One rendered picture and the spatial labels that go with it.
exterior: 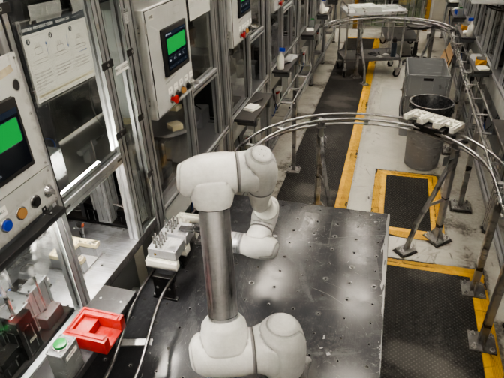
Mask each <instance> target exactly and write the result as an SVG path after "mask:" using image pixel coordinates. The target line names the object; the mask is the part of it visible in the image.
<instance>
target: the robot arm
mask: <svg viewBox="0 0 504 378"><path fill-rule="evenodd" d="M277 181H278V165H277V161H276V159H275V156H274V154H273V152H272V150H271V149H270V148H268V147H266V146H264V145H255V146H253V147H251V148H249V149H248V150H246V151H233V152H229V151H219V152H212V153H205V154H198V155H196V156H193V157H190V158H188V159H187V160H185V161H183V162H181V163H180V164H178V166H177V171H176V187H177V189H178V191H179V193H180V194H181V195H183V196H184V197H190V199H191V201H192V203H193V206H194V207H195V209H196V210H197V211H199V223H196V224H195V225H194V226H182V225H181V226H180V227H179V228H178V230H180V231H185V232H189V233H193V232H196V233H199V234H200V235H201V239H197V238H196V237H192V239H191V240H190V241H189V242H190V243H193V245H194V246H195V245H196V248H200V249H202V256H203V264H204V272H205V288H206V296H207V305H208V315H207V316H206V318H205V319H204V320H203V321H202V325H201V331H200V332H197V333H196V334H195V335H194V336H193V337H192V338H191V342H190V344H189V356H190V363H191V367H192V368H193V370H194V371H196V372H197V373H198V374H200V375H203V376H205V377H212V378H231V377H243V376H247V375H250V374H258V377H257V378H307V375H308V368H309V367H310V366H311V362H312V360H311V358H310V357H308V356H306V354H307V346H306V339H305V335H304V332H303V330H302V327H301V325H300V323H299V321H298V320H297V319H296V318H295V317H294V316H292V315H290V314H288V313H274V314H272V315H270V316H268V317H266V318H265V319H264V320H263V321H262V322H261V323H259V324H257V325H254V326H252V327H248V326H247V323H246V320H245V318H244V317H243V316H242V315H241V314H240V313H239V312H238V305H237V295H236V277H235V268H234V258H233V253H237V254H243V255H245V256H246V257H250V258H254V259H261V260H270V259H274V258H275V257H276V256H277V254H278V250H279V246H280V244H279V241H278V240H277V239H276V238H275V237H272V233H273V230H274V228H275V225H276V223H277V220H278V215H279V204H278V201H277V200H276V199H275V198H274V197H273V196H272V194H273V192H274V190H275V186H276V184H277ZM238 192H239V193H240V192H248V195H249V198H250V204H251V206H252V208H253V213H252V215H251V223H250V228H249V230H248V231H247V233H243V232H232V230H231V221H230V207H231V205H232V204H233V198H234V193H238Z"/></svg>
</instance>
